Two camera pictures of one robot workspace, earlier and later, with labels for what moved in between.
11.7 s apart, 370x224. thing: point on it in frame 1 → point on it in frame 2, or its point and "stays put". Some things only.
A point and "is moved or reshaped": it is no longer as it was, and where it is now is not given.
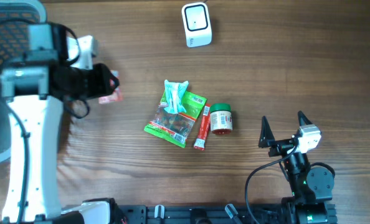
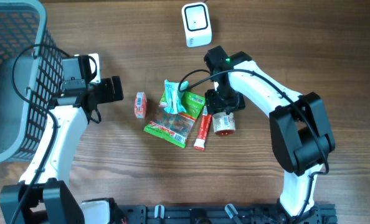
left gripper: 101,73 → 107,84
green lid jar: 221,119 stays put
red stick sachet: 200,142 stays put
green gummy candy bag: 175,127 stays put
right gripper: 266,135 → 212,102
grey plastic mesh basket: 7,33 stays put
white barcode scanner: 197,24 stays put
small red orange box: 116,96 is moved or reshaped
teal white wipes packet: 175,92 stays put
